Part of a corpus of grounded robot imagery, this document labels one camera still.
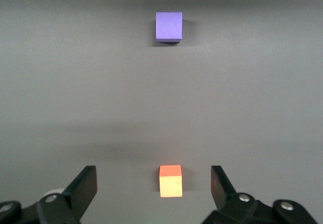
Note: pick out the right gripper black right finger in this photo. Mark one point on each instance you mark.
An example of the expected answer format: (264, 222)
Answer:
(219, 188)

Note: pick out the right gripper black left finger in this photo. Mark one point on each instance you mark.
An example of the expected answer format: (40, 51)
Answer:
(83, 191)

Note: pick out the orange foam block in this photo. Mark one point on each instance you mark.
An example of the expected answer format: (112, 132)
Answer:
(170, 183)

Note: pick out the purple foam block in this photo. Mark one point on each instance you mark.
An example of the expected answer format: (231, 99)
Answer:
(168, 27)

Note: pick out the dark grey table cover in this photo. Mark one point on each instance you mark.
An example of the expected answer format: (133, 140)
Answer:
(75, 82)

